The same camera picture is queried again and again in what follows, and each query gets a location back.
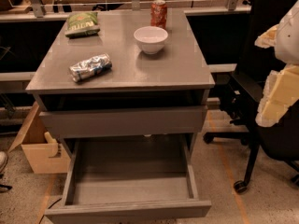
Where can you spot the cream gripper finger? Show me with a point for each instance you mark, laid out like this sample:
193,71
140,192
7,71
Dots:
267,39
280,92

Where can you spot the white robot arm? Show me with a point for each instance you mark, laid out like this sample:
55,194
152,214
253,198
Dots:
287,38

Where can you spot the orange soda can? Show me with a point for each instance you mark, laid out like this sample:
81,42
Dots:
158,13

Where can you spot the grey drawer cabinet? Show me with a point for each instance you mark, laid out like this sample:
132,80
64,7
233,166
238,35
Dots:
176,76

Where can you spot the open grey middle drawer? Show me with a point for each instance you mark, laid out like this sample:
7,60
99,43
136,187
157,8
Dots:
131,178

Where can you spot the grey top drawer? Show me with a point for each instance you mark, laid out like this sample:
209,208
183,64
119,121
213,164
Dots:
124,122

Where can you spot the white ceramic bowl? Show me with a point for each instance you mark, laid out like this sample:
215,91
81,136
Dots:
150,39

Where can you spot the green chip bag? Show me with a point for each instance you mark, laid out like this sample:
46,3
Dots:
82,24

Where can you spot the light wooden box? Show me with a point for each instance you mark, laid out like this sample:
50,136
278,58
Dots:
45,154

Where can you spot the white shoe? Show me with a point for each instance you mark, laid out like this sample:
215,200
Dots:
3,160

